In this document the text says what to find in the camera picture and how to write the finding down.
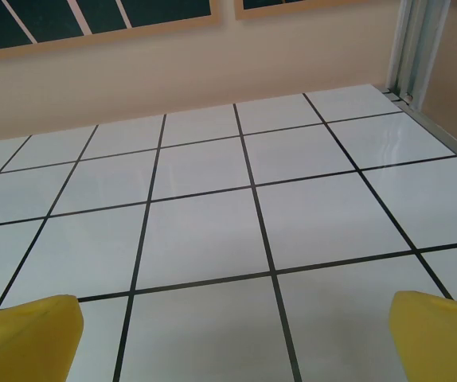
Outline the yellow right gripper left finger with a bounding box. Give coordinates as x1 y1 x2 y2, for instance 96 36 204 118
0 294 84 382

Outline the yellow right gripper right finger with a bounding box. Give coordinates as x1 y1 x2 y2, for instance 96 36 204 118
389 290 457 382

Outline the aluminium table edge rail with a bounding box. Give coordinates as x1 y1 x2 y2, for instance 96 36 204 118
382 89 457 177

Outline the aluminium corner post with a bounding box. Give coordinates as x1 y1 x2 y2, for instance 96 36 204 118
386 0 451 105

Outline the wall panel pink flowers print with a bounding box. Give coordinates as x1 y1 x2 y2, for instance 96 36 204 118
0 0 225 63

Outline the wall panel pink circle print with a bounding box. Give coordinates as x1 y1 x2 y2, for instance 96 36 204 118
234 0 400 21

